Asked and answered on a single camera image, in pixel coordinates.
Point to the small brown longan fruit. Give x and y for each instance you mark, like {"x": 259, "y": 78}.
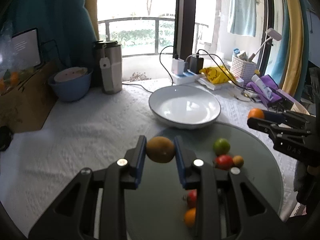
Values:
{"x": 238, "y": 161}

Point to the white textured tablecloth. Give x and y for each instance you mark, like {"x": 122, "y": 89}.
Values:
{"x": 92, "y": 132}

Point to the yellow duck bag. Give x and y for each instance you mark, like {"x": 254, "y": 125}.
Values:
{"x": 217, "y": 75}

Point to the orange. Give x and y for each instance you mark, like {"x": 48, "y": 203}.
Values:
{"x": 256, "y": 113}
{"x": 189, "y": 217}

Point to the hanging light blue towel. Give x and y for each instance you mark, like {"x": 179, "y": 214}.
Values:
{"x": 242, "y": 17}

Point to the white enamel bowl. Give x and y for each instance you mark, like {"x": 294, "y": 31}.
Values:
{"x": 184, "y": 107}

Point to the blue bowl with lid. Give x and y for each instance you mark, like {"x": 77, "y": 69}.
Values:
{"x": 73, "y": 89}

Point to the brown kiwi fruit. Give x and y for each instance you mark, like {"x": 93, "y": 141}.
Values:
{"x": 160, "y": 149}

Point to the white charger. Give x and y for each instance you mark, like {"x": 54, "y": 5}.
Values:
{"x": 177, "y": 66}

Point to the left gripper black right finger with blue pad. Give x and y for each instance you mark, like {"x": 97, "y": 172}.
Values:
{"x": 226, "y": 201}

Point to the tablet screen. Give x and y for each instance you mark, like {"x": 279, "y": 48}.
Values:
{"x": 27, "y": 48}

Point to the purple cloth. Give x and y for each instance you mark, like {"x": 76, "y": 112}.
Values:
{"x": 278, "y": 95}

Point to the black charger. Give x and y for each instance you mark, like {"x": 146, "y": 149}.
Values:
{"x": 196, "y": 64}

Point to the white lotion tube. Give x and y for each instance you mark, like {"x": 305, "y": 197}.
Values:
{"x": 260, "y": 87}

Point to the white desk lamp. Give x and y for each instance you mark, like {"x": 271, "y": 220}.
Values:
{"x": 271, "y": 35}

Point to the white woven basket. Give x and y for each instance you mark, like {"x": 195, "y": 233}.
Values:
{"x": 243, "y": 69}

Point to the steel thermos with strap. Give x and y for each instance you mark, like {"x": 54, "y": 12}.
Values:
{"x": 109, "y": 57}

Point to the balcony railing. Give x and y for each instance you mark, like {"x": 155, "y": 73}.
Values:
{"x": 138, "y": 35}

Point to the black object at left edge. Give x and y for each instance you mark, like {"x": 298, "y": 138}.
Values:
{"x": 6, "y": 136}

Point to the teal curtain left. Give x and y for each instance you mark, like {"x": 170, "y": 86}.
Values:
{"x": 71, "y": 24}

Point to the yellow teal curtain right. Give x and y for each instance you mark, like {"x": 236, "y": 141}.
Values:
{"x": 288, "y": 61}

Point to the green apple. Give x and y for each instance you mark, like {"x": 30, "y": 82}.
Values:
{"x": 221, "y": 146}

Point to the round glass tray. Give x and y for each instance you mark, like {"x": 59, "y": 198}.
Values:
{"x": 155, "y": 210}

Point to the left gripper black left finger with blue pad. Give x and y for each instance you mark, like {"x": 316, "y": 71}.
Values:
{"x": 72, "y": 213}

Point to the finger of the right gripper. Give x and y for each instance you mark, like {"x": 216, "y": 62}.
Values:
{"x": 277, "y": 116}
{"x": 270, "y": 127}

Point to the cardboard box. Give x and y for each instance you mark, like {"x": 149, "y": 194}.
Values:
{"x": 27, "y": 106}

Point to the white power strip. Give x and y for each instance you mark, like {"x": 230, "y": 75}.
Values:
{"x": 185, "y": 78}

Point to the red tomato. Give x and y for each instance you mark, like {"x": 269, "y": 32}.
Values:
{"x": 192, "y": 198}
{"x": 224, "y": 162}

